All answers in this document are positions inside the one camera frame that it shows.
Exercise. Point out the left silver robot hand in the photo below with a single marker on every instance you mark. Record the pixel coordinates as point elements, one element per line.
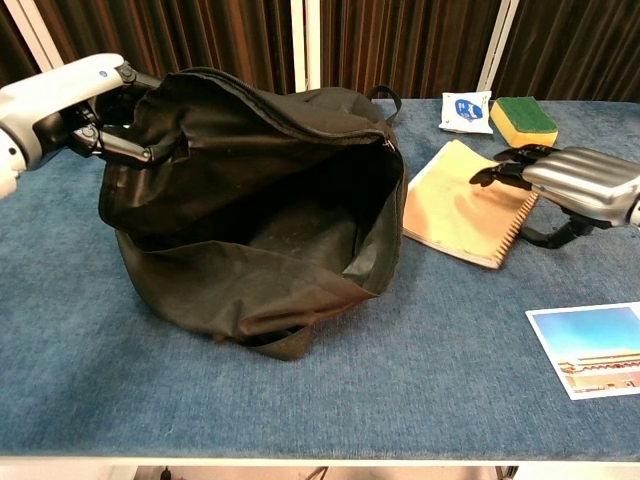
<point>60,95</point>

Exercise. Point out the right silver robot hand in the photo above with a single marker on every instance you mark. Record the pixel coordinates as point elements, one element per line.
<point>585,175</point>

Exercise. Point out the tan spiral notebook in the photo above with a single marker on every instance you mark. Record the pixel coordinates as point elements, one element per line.
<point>450,210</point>

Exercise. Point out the black fabric backpack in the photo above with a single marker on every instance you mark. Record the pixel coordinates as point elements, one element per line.
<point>225,150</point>

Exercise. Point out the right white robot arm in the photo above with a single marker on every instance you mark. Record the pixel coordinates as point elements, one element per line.
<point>636,210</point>

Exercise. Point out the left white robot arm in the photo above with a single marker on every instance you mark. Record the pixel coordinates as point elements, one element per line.
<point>7,165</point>

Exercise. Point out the dark pleated curtain panel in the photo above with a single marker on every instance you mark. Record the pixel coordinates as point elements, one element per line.
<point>400,45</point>
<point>575,50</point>
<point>200,35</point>
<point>15,55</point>

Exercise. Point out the yellow green scouring sponge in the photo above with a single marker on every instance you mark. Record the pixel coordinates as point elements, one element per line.
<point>525,117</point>

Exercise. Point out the white blue wet wipes packet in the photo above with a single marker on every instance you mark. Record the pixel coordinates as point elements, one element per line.
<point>462,112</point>

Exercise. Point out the postcard with palace photo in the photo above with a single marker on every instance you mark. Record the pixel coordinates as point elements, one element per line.
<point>590,350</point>

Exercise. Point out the blue table cloth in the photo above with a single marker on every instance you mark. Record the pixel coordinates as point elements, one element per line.
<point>350,400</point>

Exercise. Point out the white frame post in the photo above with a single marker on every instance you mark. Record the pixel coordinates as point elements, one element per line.
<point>35,35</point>
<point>304,45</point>
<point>497,45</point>

